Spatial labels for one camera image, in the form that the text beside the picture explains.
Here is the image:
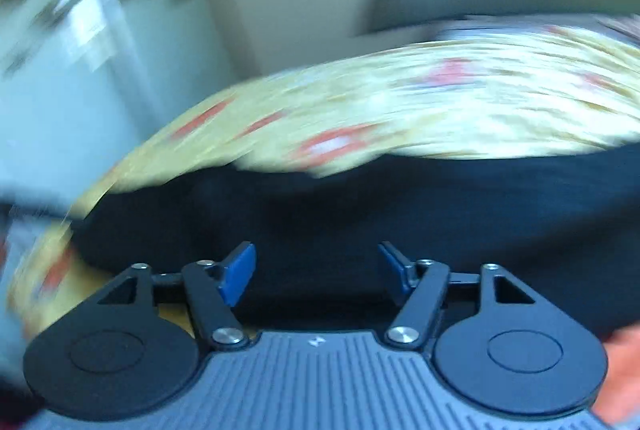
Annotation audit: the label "black pants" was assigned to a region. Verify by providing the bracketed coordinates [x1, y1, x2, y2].
[72, 145, 639, 337]

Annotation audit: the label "yellow floral bedspread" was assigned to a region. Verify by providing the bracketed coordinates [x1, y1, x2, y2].
[8, 20, 639, 338]

